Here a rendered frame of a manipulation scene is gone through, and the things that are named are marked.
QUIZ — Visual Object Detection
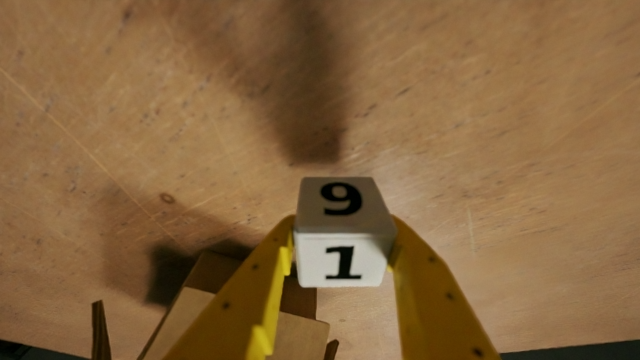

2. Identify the open brown cardboard box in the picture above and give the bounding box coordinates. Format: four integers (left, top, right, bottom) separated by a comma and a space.
91, 250, 340, 360

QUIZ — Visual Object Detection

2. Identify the white cube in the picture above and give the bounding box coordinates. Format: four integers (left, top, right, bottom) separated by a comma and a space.
293, 177, 398, 287

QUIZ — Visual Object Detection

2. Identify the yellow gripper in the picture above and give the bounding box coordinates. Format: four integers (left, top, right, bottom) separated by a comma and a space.
162, 214, 502, 360

